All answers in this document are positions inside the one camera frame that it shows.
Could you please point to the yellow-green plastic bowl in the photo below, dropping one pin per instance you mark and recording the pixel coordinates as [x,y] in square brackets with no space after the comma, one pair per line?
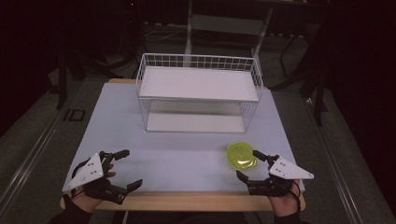
[239,154]

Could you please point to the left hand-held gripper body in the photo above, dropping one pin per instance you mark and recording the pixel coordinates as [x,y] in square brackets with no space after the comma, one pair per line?
[90,172]

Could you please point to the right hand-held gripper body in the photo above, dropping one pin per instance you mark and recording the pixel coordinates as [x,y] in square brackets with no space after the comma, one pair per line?
[288,171]

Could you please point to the person's left hand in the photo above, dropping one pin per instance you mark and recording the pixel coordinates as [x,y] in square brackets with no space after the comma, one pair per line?
[87,203]

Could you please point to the metal floor rail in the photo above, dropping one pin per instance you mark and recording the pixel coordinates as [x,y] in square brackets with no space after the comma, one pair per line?
[28,161]
[334,161]

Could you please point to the person's right hand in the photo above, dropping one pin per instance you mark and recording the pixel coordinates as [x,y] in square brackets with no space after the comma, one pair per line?
[286,205]

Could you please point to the light blue table mat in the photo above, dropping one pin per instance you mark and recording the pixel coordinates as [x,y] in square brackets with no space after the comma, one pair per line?
[174,158]

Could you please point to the black stand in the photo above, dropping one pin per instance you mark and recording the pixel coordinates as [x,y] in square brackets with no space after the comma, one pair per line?
[62,77]
[317,93]

